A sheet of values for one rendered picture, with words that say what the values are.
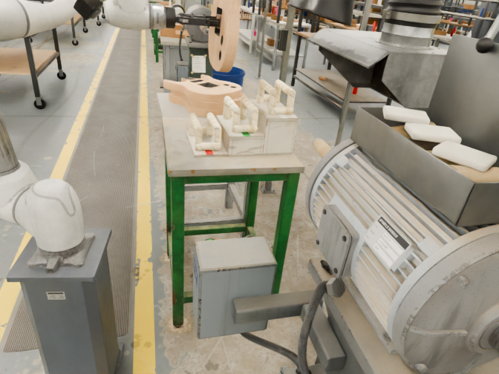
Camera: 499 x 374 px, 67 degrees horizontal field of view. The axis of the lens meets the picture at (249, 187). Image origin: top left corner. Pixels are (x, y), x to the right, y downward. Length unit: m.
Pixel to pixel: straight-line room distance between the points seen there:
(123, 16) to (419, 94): 1.08
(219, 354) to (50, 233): 1.04
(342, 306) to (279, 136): 1.08
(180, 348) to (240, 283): 1.28
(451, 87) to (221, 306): 0.60
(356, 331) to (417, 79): 0.47
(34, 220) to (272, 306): 0.86
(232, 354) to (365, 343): 1.38
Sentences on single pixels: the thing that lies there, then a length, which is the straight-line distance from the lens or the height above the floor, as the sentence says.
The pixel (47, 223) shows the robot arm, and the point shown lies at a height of 0.87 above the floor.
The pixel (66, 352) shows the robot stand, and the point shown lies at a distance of 1.71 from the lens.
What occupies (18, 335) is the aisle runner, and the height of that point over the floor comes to 0.01.
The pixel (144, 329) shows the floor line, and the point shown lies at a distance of 2.12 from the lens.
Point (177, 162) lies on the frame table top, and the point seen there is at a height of 0.93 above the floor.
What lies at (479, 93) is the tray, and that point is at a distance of 0.71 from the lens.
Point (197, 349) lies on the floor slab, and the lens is 2.02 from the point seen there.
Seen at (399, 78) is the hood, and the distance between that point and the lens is 0.77.
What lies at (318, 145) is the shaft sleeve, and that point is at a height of 1.26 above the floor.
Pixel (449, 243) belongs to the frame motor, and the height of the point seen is 1.35.
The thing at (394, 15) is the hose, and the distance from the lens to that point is 0.83.
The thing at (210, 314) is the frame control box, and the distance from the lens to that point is 0.83.
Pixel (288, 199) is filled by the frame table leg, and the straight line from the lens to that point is 1.70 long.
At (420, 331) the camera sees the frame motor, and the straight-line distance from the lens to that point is 0.55.
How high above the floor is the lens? 1.62
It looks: 29 degrees down
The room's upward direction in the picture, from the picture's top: 6 degrees clockwise
